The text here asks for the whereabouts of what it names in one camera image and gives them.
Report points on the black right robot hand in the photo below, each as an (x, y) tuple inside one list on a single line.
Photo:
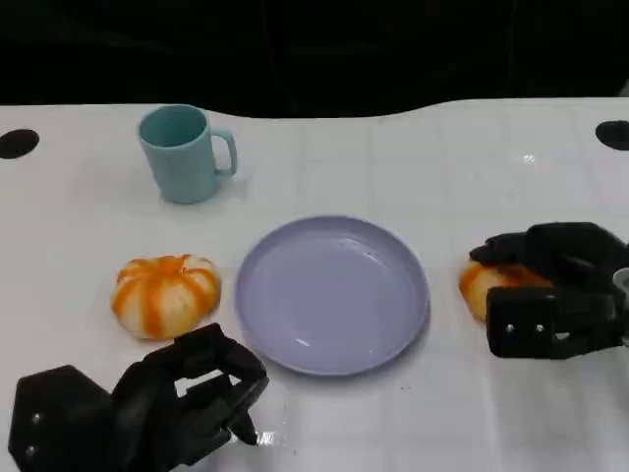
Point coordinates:
[(570, 255)]

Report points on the pale green mug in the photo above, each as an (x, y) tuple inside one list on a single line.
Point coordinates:
[(182, 167)]

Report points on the orange and white bread roll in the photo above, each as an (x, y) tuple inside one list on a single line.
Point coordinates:
[(474, 290), (164, 300)]

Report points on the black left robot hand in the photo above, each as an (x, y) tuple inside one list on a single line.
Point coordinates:
[(74, 423)]

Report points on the lilac plate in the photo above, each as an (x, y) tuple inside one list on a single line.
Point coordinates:
[(331, 295)]

